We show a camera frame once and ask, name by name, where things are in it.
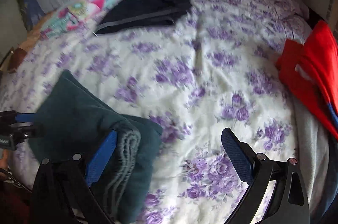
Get purple floral bedspread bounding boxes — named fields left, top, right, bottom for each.
left=1, top=0, right=309, bottom=223

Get floral turquoise pink folded quilt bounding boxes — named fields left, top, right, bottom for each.
left=40, top=0, right=120, bottom=39

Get brown orange cushion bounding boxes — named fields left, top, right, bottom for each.
left=6, top=11, right=54, bottom=73

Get red garment with blue trim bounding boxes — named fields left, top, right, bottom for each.
left=275, top=20, right=337, bottom=138

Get teal green pants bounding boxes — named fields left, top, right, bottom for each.
left=28, top=70, right=163, bottom=223

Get light grey blanket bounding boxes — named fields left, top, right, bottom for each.
left=292, top=97, right=329, bottom=214

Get navy folded garment white trim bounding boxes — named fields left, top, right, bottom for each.
left=93, top=0, right=192, bottom=35

